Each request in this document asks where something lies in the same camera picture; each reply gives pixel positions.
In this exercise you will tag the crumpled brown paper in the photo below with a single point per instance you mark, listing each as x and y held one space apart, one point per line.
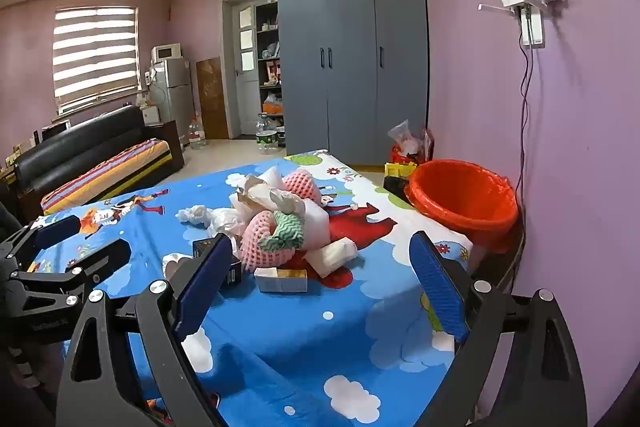
260 197

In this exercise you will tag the small white cabinet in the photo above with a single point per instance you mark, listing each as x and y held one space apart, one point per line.
150 114

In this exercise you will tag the white foam block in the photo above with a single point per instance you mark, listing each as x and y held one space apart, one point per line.
317 222

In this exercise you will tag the pink foam fruit net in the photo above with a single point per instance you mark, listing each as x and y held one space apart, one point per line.
255 242
300 184

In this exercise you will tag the red label water bottle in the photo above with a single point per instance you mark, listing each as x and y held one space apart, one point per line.
196 137

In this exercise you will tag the brown wooden board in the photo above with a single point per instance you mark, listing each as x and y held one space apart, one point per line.
210 97

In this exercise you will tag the white door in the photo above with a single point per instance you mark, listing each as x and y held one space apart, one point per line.
247 97

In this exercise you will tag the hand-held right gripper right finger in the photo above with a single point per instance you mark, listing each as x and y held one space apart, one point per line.
440 287

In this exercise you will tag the red bag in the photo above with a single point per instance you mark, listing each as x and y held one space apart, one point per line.
429 147

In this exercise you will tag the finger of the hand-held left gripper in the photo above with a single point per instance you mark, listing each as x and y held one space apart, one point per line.
55 229
100 257

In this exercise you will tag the silver fridge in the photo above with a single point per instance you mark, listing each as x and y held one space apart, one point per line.
175 97

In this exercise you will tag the white wall socket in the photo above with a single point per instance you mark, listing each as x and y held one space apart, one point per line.
532 29

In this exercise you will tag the folded white tissue pack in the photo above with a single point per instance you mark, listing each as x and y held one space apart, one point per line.
332 257

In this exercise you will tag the striped window blind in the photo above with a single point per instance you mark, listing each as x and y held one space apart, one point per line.
95 57

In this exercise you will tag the yellow box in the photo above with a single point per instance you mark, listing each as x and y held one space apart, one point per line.
400 169

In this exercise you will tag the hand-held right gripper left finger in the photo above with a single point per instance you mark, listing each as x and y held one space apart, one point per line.
200 292

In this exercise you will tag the blue wardrobe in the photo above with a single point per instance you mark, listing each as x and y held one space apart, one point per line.
350 57

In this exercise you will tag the clear plastic bag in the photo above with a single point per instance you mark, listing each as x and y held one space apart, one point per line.
405 137

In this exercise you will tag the bin with red bag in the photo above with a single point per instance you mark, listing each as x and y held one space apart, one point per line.
465 202

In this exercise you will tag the white microwave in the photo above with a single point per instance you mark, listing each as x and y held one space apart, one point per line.
167 52

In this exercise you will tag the white yellow carton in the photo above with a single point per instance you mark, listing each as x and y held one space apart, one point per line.
280 281

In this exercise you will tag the crumpled white plastic wrap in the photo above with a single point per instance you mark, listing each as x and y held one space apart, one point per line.
225 219

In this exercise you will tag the printed cartoon blanket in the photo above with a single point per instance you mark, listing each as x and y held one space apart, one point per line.
280 347

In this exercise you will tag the black object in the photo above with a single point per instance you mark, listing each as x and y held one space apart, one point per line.
395 187

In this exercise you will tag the small black box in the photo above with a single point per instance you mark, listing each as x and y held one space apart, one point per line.
202 247

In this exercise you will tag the black leather sofa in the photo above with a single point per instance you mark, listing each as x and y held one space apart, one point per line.
75 142

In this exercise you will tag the open storage shelf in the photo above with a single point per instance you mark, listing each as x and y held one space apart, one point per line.
270 57

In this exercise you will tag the green white striped cloth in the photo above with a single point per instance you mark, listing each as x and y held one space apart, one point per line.
285 229

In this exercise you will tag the striped sofa cushion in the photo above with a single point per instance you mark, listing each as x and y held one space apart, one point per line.
110 167

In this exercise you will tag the green label water bottle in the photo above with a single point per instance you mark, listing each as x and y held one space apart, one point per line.
266 139

